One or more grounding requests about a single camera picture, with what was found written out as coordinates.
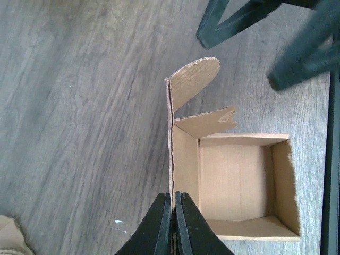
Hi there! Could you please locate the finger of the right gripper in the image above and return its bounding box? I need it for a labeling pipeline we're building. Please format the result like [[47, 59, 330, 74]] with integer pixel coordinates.
[[267, 1, 339, 91], [196, 0, 282, 49]]

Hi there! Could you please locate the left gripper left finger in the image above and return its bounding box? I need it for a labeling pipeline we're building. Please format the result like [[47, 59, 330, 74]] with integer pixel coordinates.
[[117, 193, 172, 255]]

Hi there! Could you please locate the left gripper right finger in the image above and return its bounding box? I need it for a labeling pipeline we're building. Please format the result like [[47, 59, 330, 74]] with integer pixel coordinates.
[[175, 191, 233, 255]]

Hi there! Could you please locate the brown cardboard box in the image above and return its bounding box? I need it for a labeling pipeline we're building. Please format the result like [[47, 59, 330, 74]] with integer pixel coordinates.
[[165, 57, 301, 241]]

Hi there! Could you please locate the stack of flat cardboard blanks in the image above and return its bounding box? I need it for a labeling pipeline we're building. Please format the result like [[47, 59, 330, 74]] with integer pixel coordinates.
[[1, 215, 34, 255]]

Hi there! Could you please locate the black aluminium frame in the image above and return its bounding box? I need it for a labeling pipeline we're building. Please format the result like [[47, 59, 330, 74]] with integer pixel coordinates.
[[320, 71, 339, 254]]

